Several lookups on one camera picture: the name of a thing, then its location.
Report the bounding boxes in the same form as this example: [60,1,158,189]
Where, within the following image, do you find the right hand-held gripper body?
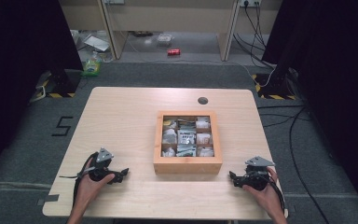
[243,156,276,191]

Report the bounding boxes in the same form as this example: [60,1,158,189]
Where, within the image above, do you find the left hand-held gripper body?
[88,147,120,183]

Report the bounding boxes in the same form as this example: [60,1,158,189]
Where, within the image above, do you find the wooden box with glass lid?
[153,110,224,175]

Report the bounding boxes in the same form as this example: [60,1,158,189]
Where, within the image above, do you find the person's right hand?
[242,166,285,216]

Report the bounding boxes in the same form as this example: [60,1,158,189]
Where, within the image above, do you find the person's left hand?
[77,158,116,204]

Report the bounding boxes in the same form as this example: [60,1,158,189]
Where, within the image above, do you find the group of assorted tea packets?
[161,116,215,158]

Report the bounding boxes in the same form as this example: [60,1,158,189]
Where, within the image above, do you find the black stand base striped edge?
[35,69,82,99]
[251,73,296,101]

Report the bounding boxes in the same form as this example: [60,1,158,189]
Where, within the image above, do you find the green plastic bottle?
[81,50,103,77]

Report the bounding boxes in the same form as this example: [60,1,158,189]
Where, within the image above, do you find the black curtain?
[0,0,84,185]
[261,0,358,216]

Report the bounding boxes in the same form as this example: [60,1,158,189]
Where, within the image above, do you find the clear plastic container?
[157,33,174,46]

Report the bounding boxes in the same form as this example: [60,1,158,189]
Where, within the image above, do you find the beige wooden desk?
[58,0,241,62]

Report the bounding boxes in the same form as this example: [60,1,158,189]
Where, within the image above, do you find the left hand-held gripper black cable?
[59,152,99,208]

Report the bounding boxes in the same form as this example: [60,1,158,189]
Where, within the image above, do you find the long black floor cable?
[288,105,331,224]

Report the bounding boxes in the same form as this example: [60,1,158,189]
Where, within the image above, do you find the thin black floor cable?
[256,105,311,129]

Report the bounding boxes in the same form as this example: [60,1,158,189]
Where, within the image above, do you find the white floor cable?
[229,60,277,89]

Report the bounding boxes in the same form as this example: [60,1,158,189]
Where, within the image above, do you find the bundle of black wall cables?
[232,1,276,70]

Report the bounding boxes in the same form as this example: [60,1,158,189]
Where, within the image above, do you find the white wall socket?
[240,0,263,7]

